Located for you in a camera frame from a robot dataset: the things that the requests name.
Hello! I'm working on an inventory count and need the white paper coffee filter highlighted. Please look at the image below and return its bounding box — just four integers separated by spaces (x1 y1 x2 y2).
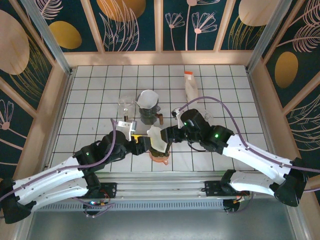
137 89 159 110
146 125 169 154

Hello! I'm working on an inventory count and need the orange transparent pitcher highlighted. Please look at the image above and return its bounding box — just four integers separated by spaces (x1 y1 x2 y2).
148 149 171 166

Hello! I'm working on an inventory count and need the perforated metal strip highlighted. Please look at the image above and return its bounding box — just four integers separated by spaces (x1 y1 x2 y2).
34 201 226 211

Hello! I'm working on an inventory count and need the wide aluminium extrusion rail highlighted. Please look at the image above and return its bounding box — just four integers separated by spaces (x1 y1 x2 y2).
96 172 226 201

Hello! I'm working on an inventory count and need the olive green coffee dripper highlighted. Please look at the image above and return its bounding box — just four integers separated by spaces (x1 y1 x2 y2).
150 146 170 158

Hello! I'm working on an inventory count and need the short purple cable loop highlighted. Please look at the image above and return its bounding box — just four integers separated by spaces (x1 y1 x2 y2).
223 192 255 216
72 196 116 220

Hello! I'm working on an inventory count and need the clear server with wooden handle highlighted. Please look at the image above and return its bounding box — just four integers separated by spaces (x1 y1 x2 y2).
117 96 138 121

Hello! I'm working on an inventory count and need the white filter bag orange top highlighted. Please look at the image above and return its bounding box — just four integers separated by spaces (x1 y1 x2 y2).
183 70 201 104

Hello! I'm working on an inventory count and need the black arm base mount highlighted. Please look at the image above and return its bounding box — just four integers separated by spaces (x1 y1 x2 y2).
71 182 118 201
204 181 251 201

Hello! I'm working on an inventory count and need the grey server with wooden handle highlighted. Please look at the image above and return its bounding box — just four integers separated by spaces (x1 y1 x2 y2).
139 113 165 126

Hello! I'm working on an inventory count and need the clear glass coffee dripper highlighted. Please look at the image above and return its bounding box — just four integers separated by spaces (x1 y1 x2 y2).
171 107 214 123

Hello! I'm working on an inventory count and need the aluminium corner post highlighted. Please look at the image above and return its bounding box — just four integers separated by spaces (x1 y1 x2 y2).
21 0 73 76
246 0 293 73

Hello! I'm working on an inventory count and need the grey plastic coffee dripper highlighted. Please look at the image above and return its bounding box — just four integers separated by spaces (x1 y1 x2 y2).
136 98 162 118

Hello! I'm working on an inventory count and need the aluminium table edge rail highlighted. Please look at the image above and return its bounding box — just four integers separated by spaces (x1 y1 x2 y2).
43 69 76 171
246 69 279 171

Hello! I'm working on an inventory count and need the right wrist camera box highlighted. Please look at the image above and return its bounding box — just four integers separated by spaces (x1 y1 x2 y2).
171 106 185 129

